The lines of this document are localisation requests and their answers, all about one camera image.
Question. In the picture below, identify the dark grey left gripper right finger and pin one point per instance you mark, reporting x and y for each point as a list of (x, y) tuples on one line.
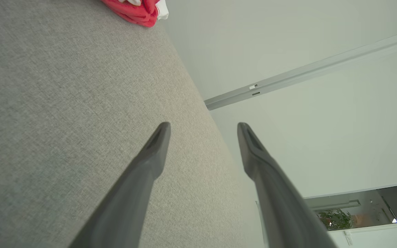
[(277, 203)]

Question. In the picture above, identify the grey metal wall profile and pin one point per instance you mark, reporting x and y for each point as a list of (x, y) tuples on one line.
[(288, 77)]

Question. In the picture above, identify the grey fabric sofa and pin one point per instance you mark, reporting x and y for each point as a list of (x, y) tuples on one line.
[(64, 103)]

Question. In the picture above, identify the green potted plant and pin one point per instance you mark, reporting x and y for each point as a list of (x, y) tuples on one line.
[(336, 219)]

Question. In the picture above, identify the red Bulls jersey white sleeves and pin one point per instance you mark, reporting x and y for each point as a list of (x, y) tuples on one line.
[(134, 13)]

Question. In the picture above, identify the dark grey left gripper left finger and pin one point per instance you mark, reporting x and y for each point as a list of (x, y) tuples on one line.
[(129, 199)]

